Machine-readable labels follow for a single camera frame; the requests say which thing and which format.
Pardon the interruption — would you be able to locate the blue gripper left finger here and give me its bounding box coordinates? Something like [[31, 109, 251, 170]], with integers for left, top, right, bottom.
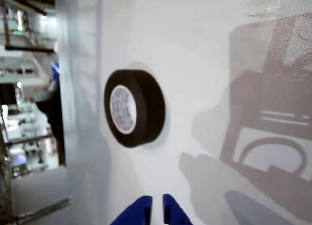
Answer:
[[109, 195, 153, 225]]

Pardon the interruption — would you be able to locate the metal shelf rack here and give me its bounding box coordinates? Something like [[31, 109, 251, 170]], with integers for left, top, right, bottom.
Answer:
[[0, 0, 59, 52]]

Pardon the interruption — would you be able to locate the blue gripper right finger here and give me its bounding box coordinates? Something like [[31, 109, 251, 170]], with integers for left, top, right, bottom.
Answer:
[[162, 193, 193, 225]]

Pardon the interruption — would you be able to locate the black tape roll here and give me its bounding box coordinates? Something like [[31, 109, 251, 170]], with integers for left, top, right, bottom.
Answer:
[[103, 69, 166, 149]]

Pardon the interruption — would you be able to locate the clear plastic sheet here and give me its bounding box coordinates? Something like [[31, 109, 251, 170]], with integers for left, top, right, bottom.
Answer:
[[248, 0, 312, 67]]

